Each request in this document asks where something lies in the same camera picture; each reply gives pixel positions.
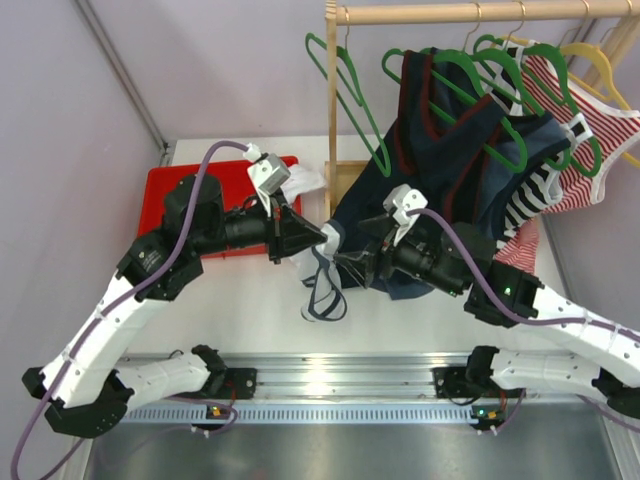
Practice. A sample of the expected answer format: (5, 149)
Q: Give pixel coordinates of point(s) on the red white striped tank top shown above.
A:
(598, 135)

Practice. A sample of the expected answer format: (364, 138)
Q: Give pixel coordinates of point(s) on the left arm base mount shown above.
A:
(231, 384)

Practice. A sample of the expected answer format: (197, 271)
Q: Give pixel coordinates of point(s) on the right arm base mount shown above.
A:
(451, 384)

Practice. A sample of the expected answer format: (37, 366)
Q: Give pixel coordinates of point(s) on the white printed tank top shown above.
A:
(316, 266)

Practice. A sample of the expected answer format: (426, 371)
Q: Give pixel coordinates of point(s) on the red plastic tray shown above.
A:
(160, 190)

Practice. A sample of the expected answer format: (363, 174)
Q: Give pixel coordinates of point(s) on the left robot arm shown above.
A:
(87, 393)

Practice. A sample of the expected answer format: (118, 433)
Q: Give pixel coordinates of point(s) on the navy maroon-trimmed tank top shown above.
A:
(436, 145)

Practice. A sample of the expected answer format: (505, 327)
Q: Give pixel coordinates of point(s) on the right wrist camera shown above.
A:
(399, 202)

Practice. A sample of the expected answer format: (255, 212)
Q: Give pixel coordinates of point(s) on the black white striped tank top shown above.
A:
(510, 199)

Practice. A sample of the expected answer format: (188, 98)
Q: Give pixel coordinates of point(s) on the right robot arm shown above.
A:
(600, 362)

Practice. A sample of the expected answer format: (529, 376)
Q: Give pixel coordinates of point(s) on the wooden clothes rack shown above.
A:
(337, 15)

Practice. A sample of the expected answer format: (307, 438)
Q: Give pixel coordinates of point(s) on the green hanger with striped top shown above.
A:
(579, 128)

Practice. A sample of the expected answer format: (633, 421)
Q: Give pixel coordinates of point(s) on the green hanger with blue top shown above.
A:
(503, 60)

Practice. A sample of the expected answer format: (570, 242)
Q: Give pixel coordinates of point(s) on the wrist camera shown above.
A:
(267, 171)
(399, 202)

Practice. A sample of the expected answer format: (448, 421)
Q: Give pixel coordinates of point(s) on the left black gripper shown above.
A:
(275, 232)

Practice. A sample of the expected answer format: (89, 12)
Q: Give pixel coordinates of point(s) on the yellow hanger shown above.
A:
(604, 72)

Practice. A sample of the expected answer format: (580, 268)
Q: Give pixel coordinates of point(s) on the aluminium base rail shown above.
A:
(335, 389)

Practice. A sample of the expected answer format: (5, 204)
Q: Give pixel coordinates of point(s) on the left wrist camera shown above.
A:
(267, 171)

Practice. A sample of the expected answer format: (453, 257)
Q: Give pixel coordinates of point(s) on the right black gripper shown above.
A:
(360, 263)

